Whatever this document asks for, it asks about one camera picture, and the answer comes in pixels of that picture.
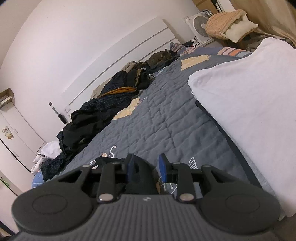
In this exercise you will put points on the black hooded garment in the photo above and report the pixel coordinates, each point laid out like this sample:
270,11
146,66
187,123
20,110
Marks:
146,184

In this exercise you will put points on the grey fish pattern quilt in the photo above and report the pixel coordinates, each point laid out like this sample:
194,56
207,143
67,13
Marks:
164,118

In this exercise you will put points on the white box fan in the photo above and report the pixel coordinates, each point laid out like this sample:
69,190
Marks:
197,23

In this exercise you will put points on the white wardrobe with stickers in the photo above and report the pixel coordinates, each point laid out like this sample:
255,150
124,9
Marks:
19,146

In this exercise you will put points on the dark clothes pile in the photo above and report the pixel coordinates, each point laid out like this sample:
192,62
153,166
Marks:
95,114

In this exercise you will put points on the olive green garment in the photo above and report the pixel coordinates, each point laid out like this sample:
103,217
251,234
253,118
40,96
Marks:
160,56

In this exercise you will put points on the white bed headboard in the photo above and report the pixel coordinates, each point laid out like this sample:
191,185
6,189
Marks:
137,46

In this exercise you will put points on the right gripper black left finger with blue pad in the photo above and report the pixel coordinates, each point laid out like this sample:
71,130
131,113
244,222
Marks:
117,176

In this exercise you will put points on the blue pillow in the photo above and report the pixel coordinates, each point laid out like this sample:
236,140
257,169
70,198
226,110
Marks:
38,180

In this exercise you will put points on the white clothes heap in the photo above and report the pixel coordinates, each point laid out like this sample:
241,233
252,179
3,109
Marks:
49,151

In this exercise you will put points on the cardboard box on wardrobe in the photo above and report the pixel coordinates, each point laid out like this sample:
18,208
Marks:
6,97

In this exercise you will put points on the tan checked pillow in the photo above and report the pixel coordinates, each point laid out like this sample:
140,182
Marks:
232,26

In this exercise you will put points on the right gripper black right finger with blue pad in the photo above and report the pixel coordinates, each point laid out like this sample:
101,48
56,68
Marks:
180,174

